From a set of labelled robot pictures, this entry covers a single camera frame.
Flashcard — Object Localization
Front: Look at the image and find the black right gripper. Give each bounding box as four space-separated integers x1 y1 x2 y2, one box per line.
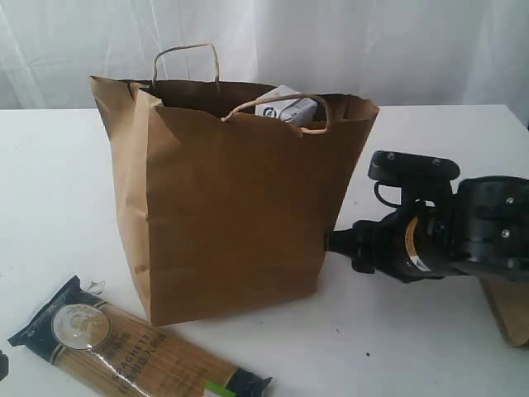
324 151 471 283

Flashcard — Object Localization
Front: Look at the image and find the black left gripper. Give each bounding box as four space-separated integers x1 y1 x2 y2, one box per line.
0 352 9 380

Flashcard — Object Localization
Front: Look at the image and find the spaghetti packet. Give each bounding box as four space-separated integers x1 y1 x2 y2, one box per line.
8 276 272 396

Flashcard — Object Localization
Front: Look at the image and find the brown paper shopping bag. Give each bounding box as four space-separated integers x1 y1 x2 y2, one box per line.
88 41 380 328

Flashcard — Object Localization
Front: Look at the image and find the small white milk carton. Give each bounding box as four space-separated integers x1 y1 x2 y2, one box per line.
255 98 318 127

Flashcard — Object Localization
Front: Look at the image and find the brown pouch with orange label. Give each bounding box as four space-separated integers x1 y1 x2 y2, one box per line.
479 278 528 350

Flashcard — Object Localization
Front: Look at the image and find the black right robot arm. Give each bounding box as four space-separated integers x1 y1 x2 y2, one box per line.
325 151 528 283

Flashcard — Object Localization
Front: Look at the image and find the torn clear plastic scrap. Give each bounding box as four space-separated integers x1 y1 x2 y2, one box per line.
87 280 105 295

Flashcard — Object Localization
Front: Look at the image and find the white backdrop curtain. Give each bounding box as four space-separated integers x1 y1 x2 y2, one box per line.
1 1 528 120

